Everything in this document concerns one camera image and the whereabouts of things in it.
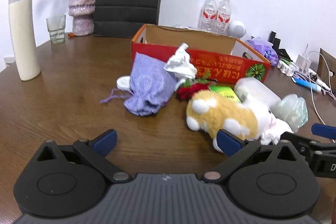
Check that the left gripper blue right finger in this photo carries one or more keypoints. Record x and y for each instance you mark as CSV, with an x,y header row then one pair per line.
x,y
228,143

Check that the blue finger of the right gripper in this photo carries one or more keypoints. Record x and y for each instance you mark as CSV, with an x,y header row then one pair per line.
x,y
323,131

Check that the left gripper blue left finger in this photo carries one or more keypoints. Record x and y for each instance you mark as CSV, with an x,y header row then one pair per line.
x,y
104,143

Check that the orange white plush toy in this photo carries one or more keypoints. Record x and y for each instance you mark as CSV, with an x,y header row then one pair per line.
x,y
252,119

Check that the iridescent plastic bag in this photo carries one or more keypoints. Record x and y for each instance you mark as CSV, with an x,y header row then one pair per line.
x,y
293,110

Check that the green tissue pack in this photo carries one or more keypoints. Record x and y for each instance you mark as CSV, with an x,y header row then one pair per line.
x,y
225,91

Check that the translucent white plastic box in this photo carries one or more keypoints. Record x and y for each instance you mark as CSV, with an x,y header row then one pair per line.
x,y
249,88

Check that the white round lid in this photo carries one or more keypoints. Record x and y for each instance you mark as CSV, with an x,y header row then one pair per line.
x,y
123,83

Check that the red artificial rose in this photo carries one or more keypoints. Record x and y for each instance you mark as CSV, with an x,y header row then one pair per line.
x,y
186,91

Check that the purple drawstring pouch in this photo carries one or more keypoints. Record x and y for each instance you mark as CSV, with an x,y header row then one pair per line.
x,y
151,87

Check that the white paper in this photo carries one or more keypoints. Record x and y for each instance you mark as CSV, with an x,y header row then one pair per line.
x,y
179,64

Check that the blue white tube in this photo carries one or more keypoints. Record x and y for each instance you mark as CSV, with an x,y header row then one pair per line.
x,y
312,86

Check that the brown cardboard piece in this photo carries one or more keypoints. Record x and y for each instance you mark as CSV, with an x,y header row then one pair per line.
x,y
327,68

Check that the white power adapter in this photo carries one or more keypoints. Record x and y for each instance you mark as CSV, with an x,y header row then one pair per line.
x,y
303,62

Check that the red cardboard pumpkin box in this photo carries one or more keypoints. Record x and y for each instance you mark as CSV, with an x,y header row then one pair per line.
x,y
227,59

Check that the purple tissue pack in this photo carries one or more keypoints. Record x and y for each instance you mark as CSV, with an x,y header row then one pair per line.
x,y
265,48

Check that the black stand objects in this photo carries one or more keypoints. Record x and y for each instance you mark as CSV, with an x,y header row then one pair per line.
x,y
282,53

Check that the left clear water bottle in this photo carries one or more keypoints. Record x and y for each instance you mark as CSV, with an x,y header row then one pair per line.
x,y
208,15

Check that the clear water bottle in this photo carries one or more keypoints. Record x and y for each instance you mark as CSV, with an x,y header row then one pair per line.
x,y
223,16
208,15

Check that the clear drinking glass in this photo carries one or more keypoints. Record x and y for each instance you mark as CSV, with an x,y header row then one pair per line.
x,y
56,28

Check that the right clear water bottle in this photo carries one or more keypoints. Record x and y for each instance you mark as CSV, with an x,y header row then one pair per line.
x,y
223,16

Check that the pink ceramic vase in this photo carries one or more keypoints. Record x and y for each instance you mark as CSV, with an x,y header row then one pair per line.
x,y
82,14

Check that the cream thermos bottle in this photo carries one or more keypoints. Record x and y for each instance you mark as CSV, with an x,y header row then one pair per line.
x,y
23,39

